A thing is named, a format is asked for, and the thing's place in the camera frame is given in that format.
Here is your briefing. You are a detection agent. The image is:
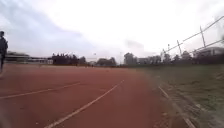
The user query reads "tall pole net fence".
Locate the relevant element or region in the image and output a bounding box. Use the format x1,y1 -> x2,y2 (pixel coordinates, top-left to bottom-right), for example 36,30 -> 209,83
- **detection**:
159,15 -> 224,64

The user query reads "pale flat-roofed building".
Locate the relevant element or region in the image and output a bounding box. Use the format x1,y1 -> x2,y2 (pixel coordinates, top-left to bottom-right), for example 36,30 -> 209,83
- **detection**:
196,46 -> 224,58

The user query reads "person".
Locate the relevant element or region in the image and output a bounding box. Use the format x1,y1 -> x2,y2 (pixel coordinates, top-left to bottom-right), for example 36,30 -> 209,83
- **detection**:
0,30 -> 9,73

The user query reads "dark boundary fence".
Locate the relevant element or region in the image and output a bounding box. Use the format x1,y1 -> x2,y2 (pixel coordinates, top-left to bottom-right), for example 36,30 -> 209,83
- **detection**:
126,53 -> 224,67

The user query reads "row of distant trees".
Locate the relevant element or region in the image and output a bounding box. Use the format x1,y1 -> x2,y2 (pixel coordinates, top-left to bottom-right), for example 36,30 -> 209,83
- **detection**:
51,50 -> 194,67

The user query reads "low pale building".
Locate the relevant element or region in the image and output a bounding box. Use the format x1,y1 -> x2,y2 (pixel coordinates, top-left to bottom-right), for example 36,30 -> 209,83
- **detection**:
4,51 -> 54,65

